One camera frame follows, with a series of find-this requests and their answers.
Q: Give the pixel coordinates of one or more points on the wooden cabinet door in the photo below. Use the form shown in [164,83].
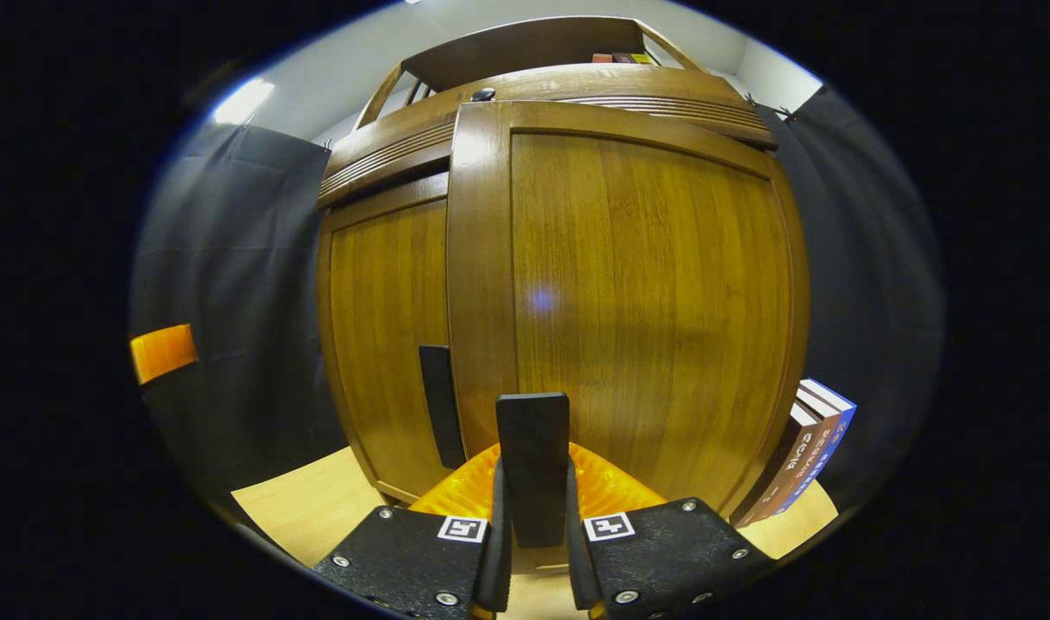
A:
[387,327]
[654,301]

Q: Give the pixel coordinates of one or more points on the long ceiling light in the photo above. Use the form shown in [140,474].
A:
[242,101]

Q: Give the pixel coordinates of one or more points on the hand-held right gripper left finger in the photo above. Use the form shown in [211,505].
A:
[496,560]

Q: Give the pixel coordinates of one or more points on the brown thick book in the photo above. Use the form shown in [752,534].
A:
[804,469]
[774,478]

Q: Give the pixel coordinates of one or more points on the black backdrop cloth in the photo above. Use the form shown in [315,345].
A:
[240,258]

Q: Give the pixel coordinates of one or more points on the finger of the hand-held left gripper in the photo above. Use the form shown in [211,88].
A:
[163,353]

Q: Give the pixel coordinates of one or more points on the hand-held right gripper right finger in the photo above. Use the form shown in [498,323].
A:
[579,568]

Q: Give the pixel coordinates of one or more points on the wooden double-door shoe cabinet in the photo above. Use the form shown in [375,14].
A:
[387,146]

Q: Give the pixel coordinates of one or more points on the black round drawer knob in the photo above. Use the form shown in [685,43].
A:
[483,94]

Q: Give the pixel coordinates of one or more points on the blue thick book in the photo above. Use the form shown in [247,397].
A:
[830,456]

